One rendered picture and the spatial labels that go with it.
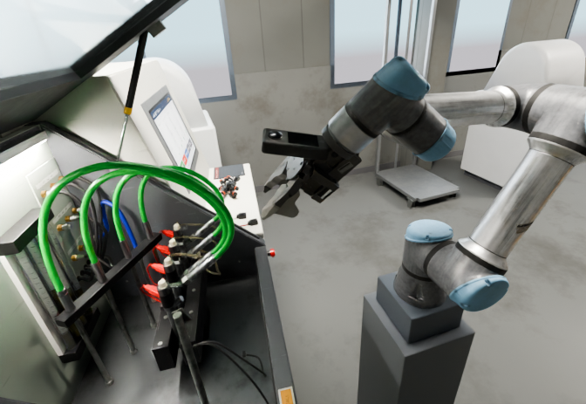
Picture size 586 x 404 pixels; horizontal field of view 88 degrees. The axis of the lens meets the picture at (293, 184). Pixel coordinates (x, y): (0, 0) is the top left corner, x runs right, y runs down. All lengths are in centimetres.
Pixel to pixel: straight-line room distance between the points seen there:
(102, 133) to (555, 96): 111
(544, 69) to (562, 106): 273
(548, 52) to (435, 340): 295
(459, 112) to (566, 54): 303
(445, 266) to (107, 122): 97
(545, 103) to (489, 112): 10
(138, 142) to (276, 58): 241
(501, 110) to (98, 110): 102
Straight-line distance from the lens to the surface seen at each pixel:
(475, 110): 79
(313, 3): 337
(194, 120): 233
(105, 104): 100
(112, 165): 65
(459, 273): 83
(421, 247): 89
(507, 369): 216
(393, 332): 107
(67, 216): 104
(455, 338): 110
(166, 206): 103
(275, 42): 325
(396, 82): 48
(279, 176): 61
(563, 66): 371
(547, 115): 84
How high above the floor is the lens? 162
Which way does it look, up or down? 26 degrees down
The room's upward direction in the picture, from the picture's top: 4 degrees counter-clockwise
